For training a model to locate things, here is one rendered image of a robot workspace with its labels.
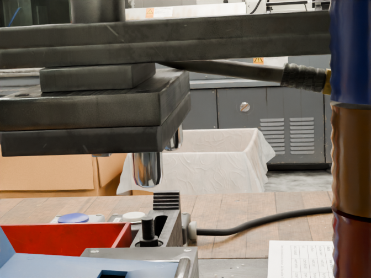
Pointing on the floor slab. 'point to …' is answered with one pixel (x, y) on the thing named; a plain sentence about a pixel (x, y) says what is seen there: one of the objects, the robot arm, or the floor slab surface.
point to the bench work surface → (200, 217)
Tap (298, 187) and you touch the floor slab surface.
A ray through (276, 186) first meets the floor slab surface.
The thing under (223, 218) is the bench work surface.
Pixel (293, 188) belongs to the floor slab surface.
